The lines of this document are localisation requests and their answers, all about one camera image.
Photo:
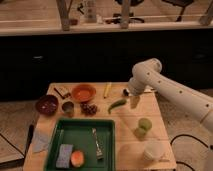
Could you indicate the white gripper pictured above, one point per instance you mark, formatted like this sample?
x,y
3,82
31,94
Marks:
x,y
134,100

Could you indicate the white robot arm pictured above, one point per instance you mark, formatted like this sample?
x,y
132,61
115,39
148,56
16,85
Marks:
x,y
147,73

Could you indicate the green plastic cup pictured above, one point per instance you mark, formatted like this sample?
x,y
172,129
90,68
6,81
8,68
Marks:
x,y
145,124

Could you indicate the bunch of dark grapes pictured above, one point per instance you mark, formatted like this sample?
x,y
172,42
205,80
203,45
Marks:
x,y
88,109

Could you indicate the orange bowl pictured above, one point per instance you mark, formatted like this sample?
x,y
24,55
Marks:
x,y
83,93

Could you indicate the white plastic container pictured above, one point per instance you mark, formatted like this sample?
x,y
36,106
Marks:
x,y
154,150

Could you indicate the metal fork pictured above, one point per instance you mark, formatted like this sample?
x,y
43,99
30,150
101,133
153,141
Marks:
x,y
99,153

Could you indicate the brown chocolate bar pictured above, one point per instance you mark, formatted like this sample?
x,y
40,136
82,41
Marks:
x,y
63,92

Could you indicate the small metal cup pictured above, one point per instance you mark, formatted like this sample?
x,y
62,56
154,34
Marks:
x,y
68,108

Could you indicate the orange peach fruit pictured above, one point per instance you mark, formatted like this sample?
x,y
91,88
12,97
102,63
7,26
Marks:
x,y
77,158

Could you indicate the dark red bowl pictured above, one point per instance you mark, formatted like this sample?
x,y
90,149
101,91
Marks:
x,y
47,105

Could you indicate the blue sponge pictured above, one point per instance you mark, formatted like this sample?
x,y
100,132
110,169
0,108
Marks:
x,y
63,158

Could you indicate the light blue cloth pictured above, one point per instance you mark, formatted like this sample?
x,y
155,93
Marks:
x,y
40,141

